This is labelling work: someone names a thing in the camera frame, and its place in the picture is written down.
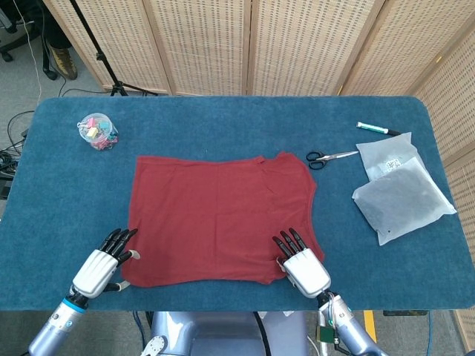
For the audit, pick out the black office chair base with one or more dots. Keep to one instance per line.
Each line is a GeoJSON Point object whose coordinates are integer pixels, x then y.
{"type": "Point", "coordinates": [7, 55]}

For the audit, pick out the white plastic bag dark contents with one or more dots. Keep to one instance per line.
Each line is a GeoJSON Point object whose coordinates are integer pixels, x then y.
{"type": "Point", "coordinates": [404, 200]}

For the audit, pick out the white plastic bag with label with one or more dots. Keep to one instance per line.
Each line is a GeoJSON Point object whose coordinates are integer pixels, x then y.
{"type": "Point", "coordinates": [382, 152]}

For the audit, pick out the person in dark trousers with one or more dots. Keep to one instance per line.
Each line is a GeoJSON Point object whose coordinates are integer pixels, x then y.
{"type": "Point", "coordinates": [52, 29]}

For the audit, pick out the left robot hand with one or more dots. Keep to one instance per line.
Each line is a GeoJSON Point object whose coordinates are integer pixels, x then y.
{"type": "Point", "coordinates": [94, 272]}

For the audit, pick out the grey-blue robot torso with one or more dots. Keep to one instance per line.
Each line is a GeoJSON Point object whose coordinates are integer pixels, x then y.
{"type": "Point", "coordinates": [222, 333]}

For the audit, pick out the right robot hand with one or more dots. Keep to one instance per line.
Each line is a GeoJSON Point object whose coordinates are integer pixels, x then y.
{"type": "Point", "coordinates": [306, 272]}

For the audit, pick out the blue carpet table mat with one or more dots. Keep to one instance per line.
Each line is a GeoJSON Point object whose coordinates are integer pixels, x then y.
{"type": "Point", "coordinates": [222, 122]}

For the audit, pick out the yellow binder clip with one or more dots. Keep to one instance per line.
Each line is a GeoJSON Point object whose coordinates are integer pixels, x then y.
{"type": "Point", "coordinates": [92, 132]}

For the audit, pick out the green and white marker pen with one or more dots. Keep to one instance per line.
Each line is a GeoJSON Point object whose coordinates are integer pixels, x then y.
{"type": "Point", "coordinates": [373, 128]}

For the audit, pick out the brown shoe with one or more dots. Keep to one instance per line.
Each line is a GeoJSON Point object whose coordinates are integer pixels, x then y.
{"type": "Point", "coordinates": [65, 63]}

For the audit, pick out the red t-shirt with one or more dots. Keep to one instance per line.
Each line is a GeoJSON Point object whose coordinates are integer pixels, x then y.
{"type": "Point", "coordinates": [222, 215]}

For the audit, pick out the woven wooden folding screen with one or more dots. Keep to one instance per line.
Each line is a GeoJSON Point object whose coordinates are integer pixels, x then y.
{"type": "Point", "coordinates": [204, 44]}

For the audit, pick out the clear jar of binder clips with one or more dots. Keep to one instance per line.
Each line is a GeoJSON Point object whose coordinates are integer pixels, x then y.
{"type": "Point", "coordinates": [98, 131]}

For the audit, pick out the green circuit board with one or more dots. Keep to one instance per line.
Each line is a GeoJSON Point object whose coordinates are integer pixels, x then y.
{"type": "Point", "coordinates": [326, 335]}

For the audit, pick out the black power strip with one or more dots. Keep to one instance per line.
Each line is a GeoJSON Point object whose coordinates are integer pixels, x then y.
{"type": "Point", "coordinates": [4, 191]}

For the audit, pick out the black tripod stand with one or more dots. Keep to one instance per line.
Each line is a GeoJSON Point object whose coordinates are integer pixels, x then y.
{"type": "Point", "coordinates": [100, 57]}

